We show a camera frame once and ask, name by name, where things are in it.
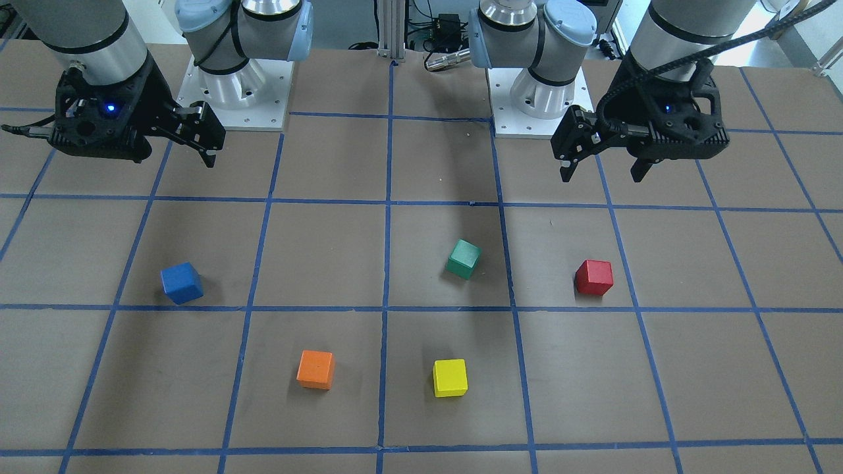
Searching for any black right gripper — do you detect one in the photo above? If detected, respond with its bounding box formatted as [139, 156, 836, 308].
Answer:
[48, 53, 226, 168]

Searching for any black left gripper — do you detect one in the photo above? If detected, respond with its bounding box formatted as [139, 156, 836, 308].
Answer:
[551, 59, 730, 183]

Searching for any red wooden block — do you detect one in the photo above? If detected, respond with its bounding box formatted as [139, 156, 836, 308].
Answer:
[574, 260, 614, 296]

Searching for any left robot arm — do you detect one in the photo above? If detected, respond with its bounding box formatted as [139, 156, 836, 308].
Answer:
[468, 1, 753, 182]

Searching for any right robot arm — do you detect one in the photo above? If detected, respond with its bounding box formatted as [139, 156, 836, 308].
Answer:
[3, 1, 314, 168]

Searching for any blue wooden block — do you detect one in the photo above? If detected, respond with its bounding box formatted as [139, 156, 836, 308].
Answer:
[159, 262, 204, 304]

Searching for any green wooden block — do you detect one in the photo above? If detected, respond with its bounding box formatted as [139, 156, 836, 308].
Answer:
[445, 239, 482, 280]

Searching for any orange wooden block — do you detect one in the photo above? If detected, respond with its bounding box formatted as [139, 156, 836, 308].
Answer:
[297, 349, 335, 390]

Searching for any yellow wooden block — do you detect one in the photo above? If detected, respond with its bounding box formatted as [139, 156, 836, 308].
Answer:
[431, 358, 468, 398]

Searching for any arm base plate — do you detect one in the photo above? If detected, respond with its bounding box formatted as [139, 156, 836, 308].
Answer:
[487, 67, 593, 139]
[177, 57, 297, 132]

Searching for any aluminium frame post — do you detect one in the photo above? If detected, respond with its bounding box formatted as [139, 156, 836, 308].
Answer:
[375, 0, 408, 64]

